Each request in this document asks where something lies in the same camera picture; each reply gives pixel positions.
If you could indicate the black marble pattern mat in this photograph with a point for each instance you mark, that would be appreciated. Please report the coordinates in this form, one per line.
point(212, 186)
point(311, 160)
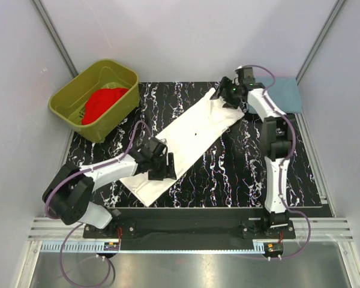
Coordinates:
point(230, 173)

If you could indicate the slotted grey cable duct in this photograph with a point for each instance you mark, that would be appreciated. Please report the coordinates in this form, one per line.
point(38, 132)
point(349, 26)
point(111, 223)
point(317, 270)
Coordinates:
point(235, 246)

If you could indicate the red t shirt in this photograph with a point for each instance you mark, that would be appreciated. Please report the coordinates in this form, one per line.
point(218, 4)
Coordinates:
point(100, 102)

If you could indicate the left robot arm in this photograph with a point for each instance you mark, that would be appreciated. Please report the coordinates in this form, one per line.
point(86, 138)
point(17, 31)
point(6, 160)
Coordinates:
point(68, 197)

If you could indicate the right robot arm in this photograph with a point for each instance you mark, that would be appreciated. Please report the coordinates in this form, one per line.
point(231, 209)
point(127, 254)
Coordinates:
point(277, 143)

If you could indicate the white printed t shirt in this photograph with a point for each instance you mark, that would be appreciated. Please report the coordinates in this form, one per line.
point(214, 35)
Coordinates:
point(187, 137)

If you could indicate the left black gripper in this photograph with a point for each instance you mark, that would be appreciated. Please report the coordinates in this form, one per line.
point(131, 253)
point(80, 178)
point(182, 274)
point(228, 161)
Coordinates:
point(167, 171)

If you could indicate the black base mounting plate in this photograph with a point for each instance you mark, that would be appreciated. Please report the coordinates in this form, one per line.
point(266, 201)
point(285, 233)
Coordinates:
point(249, 223)

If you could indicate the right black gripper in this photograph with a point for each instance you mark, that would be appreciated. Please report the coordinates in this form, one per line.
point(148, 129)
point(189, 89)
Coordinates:
point(226, 84)

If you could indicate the olive green plastic basket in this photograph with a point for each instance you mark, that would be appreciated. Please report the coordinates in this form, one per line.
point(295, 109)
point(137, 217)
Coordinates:
point(70, 103)

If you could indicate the folded blue t shirt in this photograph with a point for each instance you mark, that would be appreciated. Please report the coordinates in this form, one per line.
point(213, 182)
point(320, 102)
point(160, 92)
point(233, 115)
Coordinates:
point(285, 94)

